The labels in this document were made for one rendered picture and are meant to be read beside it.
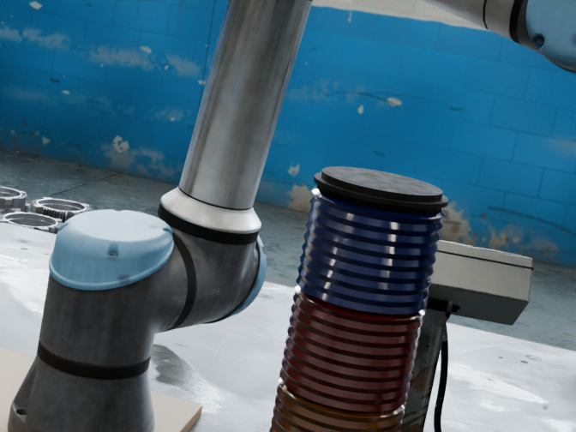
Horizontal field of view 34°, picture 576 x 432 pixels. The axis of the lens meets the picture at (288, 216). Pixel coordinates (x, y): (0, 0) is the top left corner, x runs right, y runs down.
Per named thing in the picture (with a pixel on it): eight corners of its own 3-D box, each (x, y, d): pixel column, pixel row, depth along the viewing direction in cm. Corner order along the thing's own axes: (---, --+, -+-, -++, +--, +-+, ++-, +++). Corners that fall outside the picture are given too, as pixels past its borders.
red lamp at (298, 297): (405, 375, 47) (423, 288, 46) (409, 425, 41) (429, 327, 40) (285, 352, 47) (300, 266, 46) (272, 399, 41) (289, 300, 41)
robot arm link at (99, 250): (12, 333, 98) (32, 205, 95) (108, 315, 109) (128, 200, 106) (92, 376, 91) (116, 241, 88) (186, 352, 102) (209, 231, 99)
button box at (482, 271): (513, 327, 100) (517, 280, 102) (531, 303, 94) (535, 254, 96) (351, 297, 101) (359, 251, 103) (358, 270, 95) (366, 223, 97)
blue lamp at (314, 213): (423, 288, 46) (441, 198, 45) (429, 327, 40) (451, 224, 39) (300, 266, 46) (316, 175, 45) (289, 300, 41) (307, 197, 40)
